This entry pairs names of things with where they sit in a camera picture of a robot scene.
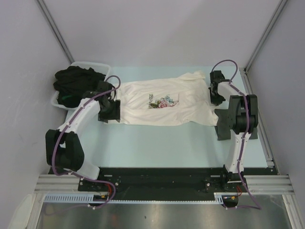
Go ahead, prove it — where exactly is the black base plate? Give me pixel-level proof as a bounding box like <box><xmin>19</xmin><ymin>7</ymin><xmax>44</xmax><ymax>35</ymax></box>
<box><xmin>70</xmin><ymin>167</ymin><xmax>277</xmax><ymax>201</ymax></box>

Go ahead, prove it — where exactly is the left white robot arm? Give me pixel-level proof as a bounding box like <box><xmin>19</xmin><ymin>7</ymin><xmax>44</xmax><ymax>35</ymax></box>
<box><xmin>45</xmin><ymin>81</ymin><xmax>121</xmax><ymax>191</ymax></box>

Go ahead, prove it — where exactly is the white slotted cable duct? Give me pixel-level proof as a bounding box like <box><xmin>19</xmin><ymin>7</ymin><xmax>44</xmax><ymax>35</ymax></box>
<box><xmin>44</xmin><ymin>194</ymin><xmax>223</xmax><ymax>204</ymax></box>

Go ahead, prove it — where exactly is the white plastic basket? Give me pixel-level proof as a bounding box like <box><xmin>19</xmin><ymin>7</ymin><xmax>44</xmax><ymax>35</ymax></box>
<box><xmin>51</xmin><ymin>61</ymin><xmax>111</xmax><ymax>111</ymax></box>

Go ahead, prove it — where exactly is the white floral t-shirt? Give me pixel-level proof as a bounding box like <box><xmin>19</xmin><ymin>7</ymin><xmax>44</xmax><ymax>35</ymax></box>
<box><xmin>117</xmin><ymin>71</ymin><xmax>218</xmax><ymax>126</ymax></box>

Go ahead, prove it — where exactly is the aluminium frame rail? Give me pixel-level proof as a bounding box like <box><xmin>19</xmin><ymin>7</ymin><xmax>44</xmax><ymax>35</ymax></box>
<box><xmin>35</xmin><ymin>175</ymin><xmax>295</xmax><ymax>195</ymax></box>

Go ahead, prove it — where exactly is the folded dark grey t-shirt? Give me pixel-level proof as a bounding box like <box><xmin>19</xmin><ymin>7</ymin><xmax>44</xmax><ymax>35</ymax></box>
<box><xmin>215</xmin><ymin>109</ymin><xmax>258</xmax><ymax>141</ymax></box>

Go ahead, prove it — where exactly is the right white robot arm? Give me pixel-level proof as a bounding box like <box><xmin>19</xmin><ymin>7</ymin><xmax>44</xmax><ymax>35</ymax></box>
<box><xmin>209</xmin><ymin>70</ymin><xmax>258</xmax><ymax>191</ymax></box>

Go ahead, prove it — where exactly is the black t-shirt pile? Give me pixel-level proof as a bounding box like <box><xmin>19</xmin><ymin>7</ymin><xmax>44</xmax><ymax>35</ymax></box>
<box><xmin>53</xmin><ymin>66</ymin><xmax>106</xmax><ymax>108</ymax></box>

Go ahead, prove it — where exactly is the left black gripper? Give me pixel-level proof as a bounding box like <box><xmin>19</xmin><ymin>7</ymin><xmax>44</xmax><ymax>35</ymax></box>
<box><xmin>98</xmin><ymin>99</ymin><xmax>120</xmax><ymax>123</ymax></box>

